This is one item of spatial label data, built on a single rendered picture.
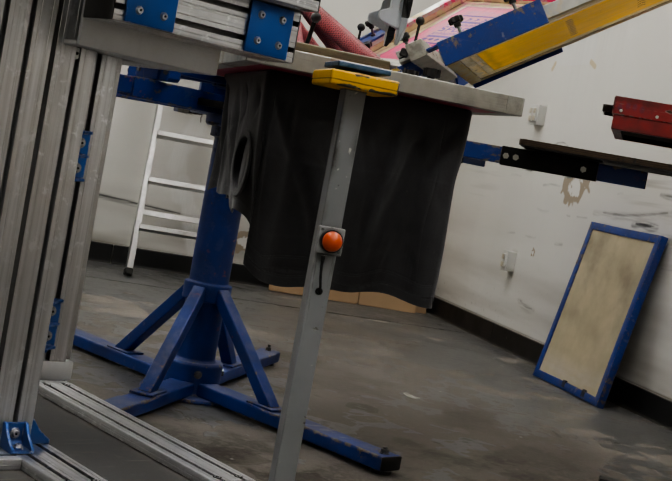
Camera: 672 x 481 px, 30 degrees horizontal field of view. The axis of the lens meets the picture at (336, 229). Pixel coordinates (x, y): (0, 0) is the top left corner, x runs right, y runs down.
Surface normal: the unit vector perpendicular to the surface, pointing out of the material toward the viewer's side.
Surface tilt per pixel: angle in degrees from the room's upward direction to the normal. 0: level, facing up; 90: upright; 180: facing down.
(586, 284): 80
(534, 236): 90
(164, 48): 90
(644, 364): 90
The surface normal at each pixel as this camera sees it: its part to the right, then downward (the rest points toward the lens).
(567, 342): -0.88, -0.36
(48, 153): 0.64, 0.16
